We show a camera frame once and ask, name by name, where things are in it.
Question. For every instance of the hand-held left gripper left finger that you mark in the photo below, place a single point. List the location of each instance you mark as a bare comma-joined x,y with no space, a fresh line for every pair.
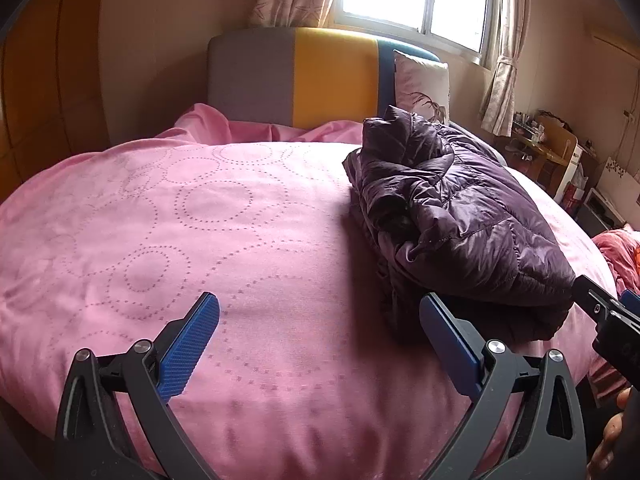
190,342

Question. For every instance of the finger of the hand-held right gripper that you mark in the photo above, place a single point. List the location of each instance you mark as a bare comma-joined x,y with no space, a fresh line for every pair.
631,302
615,335

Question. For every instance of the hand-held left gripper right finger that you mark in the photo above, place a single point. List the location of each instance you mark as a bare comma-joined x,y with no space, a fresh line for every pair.
450,347

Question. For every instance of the purple puffer jacket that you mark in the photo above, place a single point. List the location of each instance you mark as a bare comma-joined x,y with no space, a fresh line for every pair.
465,220

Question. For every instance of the person's right hand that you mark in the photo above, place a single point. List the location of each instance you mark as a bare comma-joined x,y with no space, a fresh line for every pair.
612,425

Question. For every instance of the red orange cloth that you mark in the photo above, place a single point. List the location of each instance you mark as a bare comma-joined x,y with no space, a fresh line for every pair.
620,255

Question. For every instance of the pink dotted blanket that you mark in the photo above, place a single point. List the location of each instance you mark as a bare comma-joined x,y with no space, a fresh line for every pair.
200,220

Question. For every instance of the cluttered wooden desk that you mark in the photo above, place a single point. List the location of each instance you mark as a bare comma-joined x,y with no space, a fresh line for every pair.
545,145

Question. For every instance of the pink deer print pillow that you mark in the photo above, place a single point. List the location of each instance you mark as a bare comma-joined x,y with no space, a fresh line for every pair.
417,80

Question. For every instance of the wooden wardrobe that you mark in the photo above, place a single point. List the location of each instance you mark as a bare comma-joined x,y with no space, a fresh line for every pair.
50,85

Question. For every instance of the grey yellow blue headboard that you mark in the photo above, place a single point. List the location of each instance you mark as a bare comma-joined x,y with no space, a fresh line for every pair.
330,75

